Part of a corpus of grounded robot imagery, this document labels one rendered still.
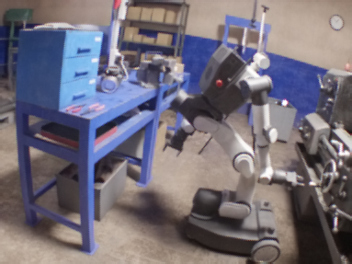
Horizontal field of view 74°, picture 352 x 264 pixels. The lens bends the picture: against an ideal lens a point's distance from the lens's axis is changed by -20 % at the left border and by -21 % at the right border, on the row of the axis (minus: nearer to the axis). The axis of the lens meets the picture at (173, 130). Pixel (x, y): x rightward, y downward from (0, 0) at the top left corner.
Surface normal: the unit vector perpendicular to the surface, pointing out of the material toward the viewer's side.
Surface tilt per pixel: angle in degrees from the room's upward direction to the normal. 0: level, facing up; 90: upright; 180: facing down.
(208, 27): 90
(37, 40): 90
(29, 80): 90
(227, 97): 109
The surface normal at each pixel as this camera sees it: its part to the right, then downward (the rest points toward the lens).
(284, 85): -0.26, 0.28
